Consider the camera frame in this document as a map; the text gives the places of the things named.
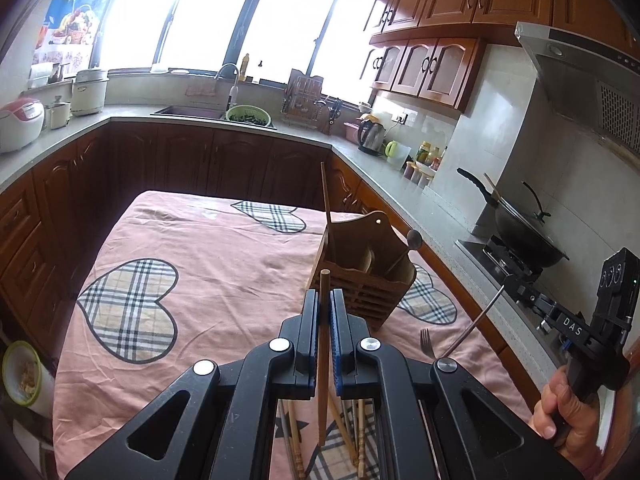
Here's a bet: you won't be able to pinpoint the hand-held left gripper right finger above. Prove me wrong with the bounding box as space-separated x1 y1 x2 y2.
327 289 586 480

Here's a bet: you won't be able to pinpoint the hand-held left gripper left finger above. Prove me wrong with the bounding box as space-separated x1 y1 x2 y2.
65 289 321 480

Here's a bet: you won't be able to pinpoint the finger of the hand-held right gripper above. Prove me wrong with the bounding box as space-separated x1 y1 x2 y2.
504 274 557 319

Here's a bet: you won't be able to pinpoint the wooden chopstick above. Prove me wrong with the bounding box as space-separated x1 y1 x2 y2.
320 162 335 231
316 270 332 448
287 400 307 478
327 404 362 467
355 400 366 480

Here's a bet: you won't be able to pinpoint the wooden utensil holder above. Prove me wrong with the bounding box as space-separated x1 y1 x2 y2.
304 211 418 332

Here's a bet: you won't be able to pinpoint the person's right hand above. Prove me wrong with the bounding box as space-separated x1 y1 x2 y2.
530 365 618 466

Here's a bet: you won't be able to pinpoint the gas stove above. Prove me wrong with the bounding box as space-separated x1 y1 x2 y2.
455 234 546 293

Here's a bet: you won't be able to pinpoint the black wok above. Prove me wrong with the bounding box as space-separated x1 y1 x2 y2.
456 167 571 268

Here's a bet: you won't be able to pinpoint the wok lid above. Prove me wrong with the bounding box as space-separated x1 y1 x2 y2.
500 180 566 251

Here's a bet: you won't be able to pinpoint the pink heart-print blanket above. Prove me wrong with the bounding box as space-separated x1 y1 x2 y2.
52 190 533 480

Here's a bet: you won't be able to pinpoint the grey stone countertop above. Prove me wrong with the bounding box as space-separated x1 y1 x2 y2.
0 102 566 361

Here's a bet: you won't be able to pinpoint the metal spoon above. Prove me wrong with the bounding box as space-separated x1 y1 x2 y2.
385 229 425 276

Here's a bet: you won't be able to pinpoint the row of spice jars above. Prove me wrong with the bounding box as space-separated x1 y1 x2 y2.
404 161 436 188

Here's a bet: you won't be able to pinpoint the group of condiment bottles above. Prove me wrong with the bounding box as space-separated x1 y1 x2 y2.
415 141 448 171

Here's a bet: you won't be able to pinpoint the steel electric kettle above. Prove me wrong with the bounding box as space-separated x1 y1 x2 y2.
357 116 386 156

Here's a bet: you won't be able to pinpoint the steel range hood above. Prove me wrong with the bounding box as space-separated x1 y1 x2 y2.
515 21 640 153

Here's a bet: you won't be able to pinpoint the green colander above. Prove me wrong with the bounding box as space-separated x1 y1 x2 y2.
226 105 272 127

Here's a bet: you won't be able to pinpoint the metal dish rack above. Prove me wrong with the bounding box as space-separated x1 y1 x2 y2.
281 67 333 133

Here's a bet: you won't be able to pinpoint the kitchen sink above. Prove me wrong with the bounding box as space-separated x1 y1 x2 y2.
150 104 278 131

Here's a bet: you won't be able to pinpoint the wooden upper cabinets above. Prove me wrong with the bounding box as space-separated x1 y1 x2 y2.
365 0 640 113

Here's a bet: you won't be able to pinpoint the chrome faucet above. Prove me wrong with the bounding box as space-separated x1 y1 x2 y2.
216 64 242 111

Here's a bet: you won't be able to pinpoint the green-rimmed bowl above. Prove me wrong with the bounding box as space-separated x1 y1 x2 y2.
2 341 43 407

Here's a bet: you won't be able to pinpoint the large white cooker pot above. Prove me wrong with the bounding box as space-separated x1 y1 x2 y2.
70 69 110 117

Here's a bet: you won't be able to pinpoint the large kitchen window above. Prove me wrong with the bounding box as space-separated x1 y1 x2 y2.
100 0 381 106

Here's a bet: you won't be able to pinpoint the small white lidded pot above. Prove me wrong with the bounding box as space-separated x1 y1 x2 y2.
45 95 73 131

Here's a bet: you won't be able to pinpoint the white and red rice cooker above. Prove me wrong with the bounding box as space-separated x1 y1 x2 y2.
0 98 46 153

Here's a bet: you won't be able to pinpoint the white jug with green handle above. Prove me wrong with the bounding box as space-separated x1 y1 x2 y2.
384 140 412 168

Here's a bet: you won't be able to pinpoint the tropical fruit wall poster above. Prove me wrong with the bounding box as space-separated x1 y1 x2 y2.
32 0 126 66

